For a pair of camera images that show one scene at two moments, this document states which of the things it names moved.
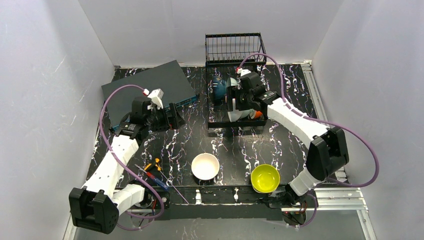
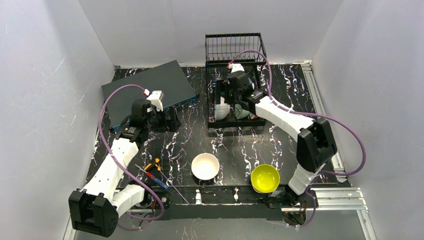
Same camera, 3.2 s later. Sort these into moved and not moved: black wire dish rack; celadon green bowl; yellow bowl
Moved: celadon green bowl
Not moved: yellow bowl; black wire dish rack
